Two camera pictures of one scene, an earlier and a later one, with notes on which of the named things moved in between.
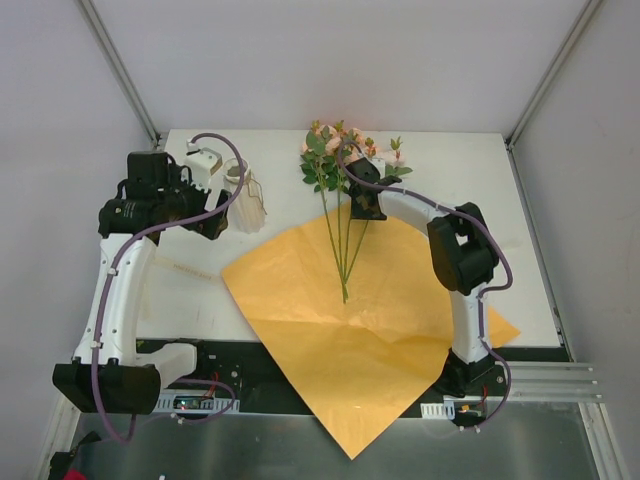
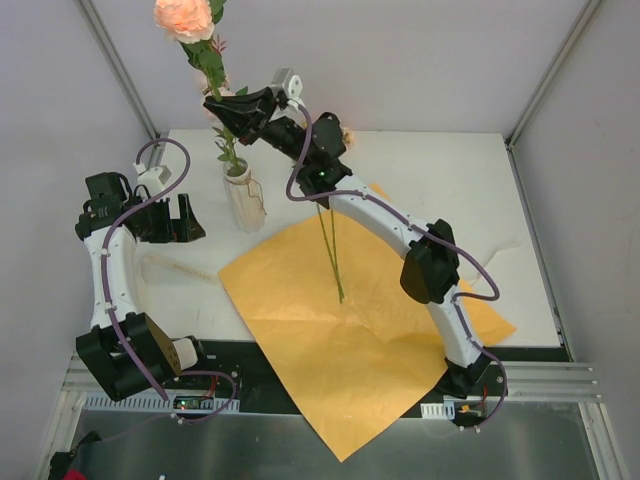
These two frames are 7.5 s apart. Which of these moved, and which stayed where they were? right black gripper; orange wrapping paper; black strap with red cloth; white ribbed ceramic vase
Moved: right black gripper
Stayed: white ribbed ceramic vase; black strap with red cloth; orange wrapping paper
